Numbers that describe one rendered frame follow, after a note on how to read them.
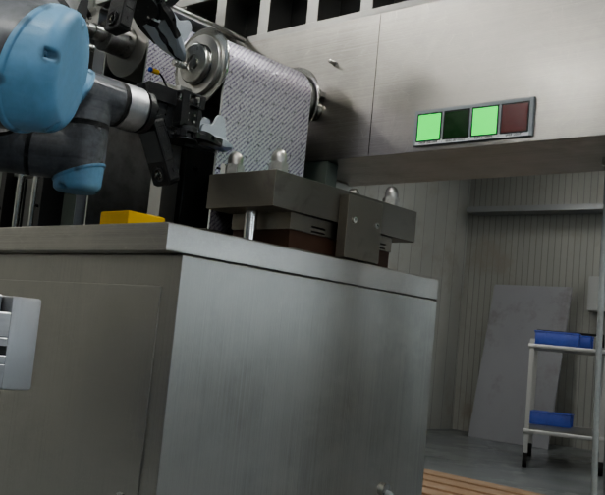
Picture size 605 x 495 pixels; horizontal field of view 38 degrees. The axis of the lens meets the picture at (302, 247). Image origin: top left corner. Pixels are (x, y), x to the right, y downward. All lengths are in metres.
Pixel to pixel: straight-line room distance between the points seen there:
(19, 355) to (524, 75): 1.06
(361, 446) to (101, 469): 0.46
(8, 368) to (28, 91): 0.27
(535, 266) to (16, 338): 8.98
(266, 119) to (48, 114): 0.93
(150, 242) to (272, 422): 0.34
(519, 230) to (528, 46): 8.25
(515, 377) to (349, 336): 7.74
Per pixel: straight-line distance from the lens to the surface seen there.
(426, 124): 1.72
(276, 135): 1.73
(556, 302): 9.24
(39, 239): 1.46
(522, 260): 9.81
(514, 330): 9.33
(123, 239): 1.28
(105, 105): 1.43
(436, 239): 9.57
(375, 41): 1.87
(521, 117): 1.62
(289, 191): 1.46
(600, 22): 1.62
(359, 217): 1.56
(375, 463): 1.58
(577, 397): 9.46
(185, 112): 1.53
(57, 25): 0.82
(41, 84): 0.81
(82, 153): 1.40
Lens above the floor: 0.75
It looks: 6 degrees up
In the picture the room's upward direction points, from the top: 6 degrees clockwise
